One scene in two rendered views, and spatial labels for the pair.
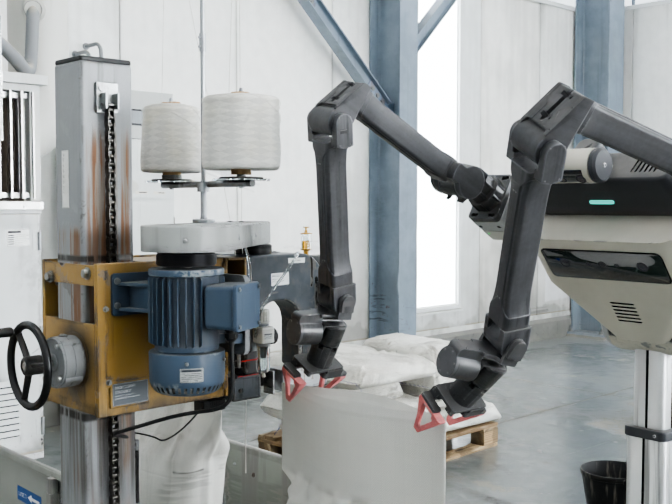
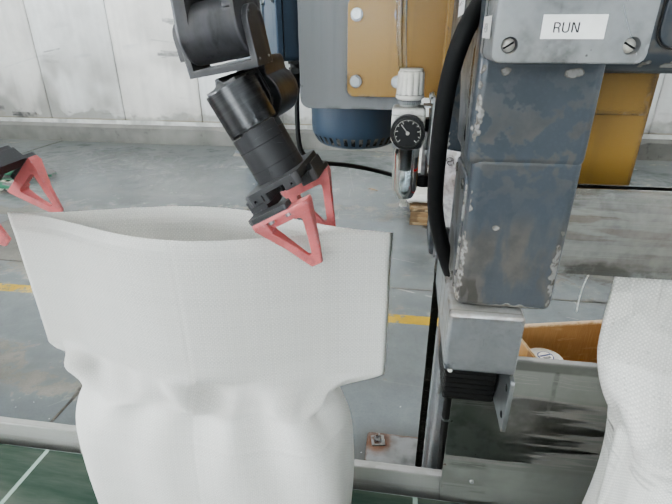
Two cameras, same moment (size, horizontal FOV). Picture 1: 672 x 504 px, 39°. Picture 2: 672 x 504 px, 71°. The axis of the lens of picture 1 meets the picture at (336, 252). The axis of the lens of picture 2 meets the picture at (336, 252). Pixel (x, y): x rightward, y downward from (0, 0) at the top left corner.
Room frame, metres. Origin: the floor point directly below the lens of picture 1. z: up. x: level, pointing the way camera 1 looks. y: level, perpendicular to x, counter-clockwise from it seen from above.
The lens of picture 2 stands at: (2.48, -0.23, 1.25)
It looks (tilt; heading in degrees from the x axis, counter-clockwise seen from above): 25 degrees down; 142
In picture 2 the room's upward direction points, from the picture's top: straight up
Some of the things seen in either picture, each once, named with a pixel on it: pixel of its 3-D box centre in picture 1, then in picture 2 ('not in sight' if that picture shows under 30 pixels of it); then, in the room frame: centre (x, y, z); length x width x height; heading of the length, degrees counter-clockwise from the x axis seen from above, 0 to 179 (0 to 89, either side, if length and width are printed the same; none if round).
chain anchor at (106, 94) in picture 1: (109, 97); not in sight; (1.94, 0.47, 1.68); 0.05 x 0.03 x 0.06; 134
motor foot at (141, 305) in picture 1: (148, 294); not in sight; (1.90, 0.38, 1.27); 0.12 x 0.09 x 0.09; 134
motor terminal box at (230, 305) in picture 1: (233, 311); (293, 37); (1.83, 0.20, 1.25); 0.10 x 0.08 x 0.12; 159
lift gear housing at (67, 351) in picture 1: (62, 360); not in sight; (1.92, 0.56, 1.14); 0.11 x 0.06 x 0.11; 44
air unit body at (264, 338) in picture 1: (264, 343); (410, 142); (2.12, 0.16, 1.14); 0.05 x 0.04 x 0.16; 134
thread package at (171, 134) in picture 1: (171, 138); not in sight; (2.16, 0.38, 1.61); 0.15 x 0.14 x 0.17; 44
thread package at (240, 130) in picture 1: (241, 133); not in sight; (1.97, 0.20, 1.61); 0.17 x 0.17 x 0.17
